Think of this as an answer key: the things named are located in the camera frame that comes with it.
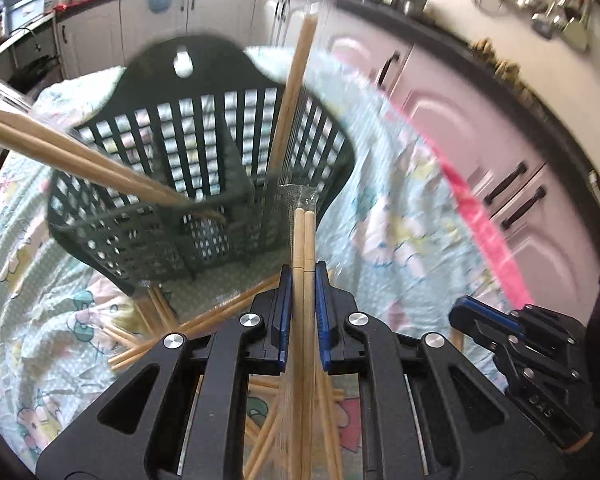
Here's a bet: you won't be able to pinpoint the wooden chopstick pair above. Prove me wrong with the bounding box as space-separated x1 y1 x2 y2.
283 184 317 479

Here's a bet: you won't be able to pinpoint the wooden chopsticks in basket left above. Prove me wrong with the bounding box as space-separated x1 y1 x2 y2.
0 98 226 224

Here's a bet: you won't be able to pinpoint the wooden chopsticks in basket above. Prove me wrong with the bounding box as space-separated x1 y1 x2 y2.
0 98 226 224
268 13 318 174

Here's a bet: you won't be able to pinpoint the ginger root on counter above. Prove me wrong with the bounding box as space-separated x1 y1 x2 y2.
469 38 542 110

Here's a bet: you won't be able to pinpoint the dark green perforated utensil basket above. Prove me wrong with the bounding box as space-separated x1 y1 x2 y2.
46 35 354 294

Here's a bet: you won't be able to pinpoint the black kitchen countertop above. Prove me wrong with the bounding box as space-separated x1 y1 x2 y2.
56 0 600 244

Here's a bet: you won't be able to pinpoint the metal storage shelf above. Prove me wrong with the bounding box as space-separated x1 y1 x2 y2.
0 12 64 100

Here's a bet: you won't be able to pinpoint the Hello Kitty patterned tablecloth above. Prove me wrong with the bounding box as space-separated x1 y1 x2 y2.
0 50 530 467

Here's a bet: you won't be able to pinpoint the metal kettle on counter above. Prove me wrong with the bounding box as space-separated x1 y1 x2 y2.
390 0 428 18

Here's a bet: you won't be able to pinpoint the loose wooden chopsticks on table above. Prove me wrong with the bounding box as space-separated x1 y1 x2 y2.
98 266 346 479

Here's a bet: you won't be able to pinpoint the wooden chopsticks in basket right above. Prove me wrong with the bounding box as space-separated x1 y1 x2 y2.
268 13 318 174

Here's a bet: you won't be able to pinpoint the green hanging spatula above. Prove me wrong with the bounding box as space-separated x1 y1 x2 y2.
562 0 595 52

